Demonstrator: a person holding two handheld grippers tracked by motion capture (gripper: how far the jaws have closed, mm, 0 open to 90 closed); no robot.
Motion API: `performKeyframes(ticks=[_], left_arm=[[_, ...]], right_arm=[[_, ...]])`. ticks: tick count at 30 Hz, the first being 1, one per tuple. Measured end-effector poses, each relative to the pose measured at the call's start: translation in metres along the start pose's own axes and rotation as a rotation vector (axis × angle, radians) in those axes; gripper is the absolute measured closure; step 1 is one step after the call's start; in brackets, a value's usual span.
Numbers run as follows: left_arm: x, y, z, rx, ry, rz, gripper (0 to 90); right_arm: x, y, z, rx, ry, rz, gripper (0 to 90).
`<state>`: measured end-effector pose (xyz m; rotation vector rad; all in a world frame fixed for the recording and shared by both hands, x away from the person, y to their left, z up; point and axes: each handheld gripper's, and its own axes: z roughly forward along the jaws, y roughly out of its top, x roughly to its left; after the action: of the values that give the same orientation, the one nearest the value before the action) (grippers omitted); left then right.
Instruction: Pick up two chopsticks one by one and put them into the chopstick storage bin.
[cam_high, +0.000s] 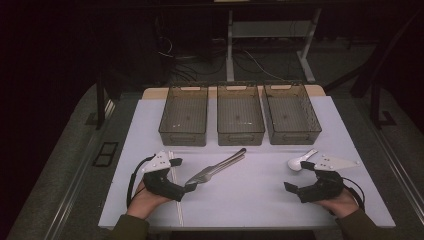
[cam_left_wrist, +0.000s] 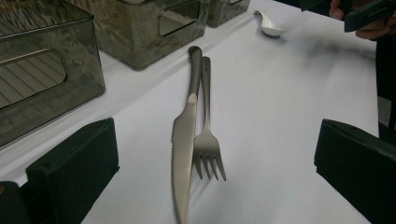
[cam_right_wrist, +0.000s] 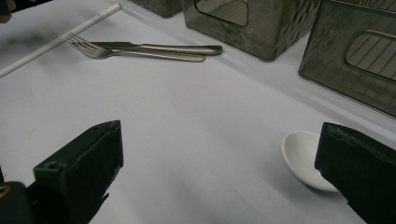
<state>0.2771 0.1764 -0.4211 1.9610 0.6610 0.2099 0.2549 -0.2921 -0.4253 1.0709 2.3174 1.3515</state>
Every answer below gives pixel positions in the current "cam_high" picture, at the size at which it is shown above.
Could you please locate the right hand-held gripper cable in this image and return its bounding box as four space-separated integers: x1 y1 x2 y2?
343 176 366 214

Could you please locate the black cable bundle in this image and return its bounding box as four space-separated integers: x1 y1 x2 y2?
166 59 228 83

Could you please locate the black diagonal bar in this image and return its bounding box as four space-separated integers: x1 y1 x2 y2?
324 9 424 98

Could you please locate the white table mat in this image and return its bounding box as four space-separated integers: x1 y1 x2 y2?
98 95 397 231

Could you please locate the clear brown plastic bin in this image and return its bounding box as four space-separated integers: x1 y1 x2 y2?
158 84 209 148
262 82 323 146
216 83 267 147

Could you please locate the person's left hand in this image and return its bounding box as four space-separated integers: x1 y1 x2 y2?
127 181 172 220

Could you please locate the metal floor rail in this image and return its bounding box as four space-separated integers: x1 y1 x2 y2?
366 126 424 214
43 99 116 240

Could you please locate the person's right hand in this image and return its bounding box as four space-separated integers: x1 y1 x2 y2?
313 188 360 219

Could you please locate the black metal stand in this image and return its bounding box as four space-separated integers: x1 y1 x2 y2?
369 81 398 130

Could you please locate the white floor cable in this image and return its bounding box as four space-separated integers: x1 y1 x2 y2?
241 49 286 82

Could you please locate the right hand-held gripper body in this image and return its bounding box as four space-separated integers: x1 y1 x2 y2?
298 153 360 204

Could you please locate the white metal stand frame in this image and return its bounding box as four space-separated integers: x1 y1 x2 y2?
225 8 323 84

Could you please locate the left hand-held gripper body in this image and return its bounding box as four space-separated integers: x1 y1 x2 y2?
141 150 186 203

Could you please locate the silver metal utensil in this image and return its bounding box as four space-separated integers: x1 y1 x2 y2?
199 147 248 178

